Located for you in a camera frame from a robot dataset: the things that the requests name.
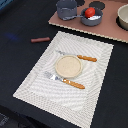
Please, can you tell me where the beige bowl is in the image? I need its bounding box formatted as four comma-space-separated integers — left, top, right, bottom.
118, 4, 128, 30

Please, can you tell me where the grey frying pan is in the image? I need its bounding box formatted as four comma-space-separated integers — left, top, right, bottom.
63, 7, 104, 27

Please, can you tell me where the fork with orange handle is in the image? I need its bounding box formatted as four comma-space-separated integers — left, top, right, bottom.
44, 71, 85, 89

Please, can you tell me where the white and blue toy fish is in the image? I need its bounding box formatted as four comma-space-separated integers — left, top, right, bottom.
88, 16, 101, 20

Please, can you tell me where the brown toy sausage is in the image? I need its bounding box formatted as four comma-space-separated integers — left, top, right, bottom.
31, 37, 50, 43

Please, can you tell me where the white woven placemat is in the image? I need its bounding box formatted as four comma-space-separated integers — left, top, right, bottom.
13, 31, 113, 128

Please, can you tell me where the grey cooking pot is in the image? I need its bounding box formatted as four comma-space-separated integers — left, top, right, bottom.
56, 0, 77, 19

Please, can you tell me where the beige round plate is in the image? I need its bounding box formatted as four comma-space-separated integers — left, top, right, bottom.
55, 55, 82, 78

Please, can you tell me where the knife with orange handle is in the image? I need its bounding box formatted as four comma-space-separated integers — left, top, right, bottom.
56, 50, 97, 62

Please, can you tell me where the red toy tomato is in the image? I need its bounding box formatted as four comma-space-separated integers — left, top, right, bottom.
85, 7, 95, 18

